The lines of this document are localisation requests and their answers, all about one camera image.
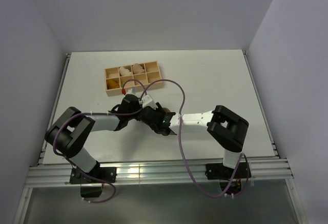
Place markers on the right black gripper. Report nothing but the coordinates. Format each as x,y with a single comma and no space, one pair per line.
159,109

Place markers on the brown sock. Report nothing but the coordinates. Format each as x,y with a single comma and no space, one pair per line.
167,110

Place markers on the mustard yellow sock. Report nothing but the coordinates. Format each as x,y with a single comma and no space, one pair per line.
112,84

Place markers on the wooden compartment tray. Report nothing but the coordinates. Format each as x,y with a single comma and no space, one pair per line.
137,81

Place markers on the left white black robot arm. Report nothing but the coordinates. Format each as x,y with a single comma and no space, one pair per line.
69,133

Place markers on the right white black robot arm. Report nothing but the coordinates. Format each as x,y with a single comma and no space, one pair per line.
225,126

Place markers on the beige rolled sock left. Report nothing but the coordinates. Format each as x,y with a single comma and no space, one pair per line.
124,71

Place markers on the beige rolled sock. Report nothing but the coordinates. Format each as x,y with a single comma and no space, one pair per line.
124,71
138,69

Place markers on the beige rolled sock right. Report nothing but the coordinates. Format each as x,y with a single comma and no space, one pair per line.
138,69

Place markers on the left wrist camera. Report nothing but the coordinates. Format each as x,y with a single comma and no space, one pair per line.
131,91

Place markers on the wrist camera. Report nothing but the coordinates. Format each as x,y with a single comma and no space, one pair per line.
147,101
131,91

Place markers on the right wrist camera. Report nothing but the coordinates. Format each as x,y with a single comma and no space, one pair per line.
147,101

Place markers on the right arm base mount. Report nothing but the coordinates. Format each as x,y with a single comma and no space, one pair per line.
217,171

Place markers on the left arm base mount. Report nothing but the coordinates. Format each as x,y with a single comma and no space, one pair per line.
92,183

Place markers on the aluminium rail frame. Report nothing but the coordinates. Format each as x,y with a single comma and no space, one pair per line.
207,78

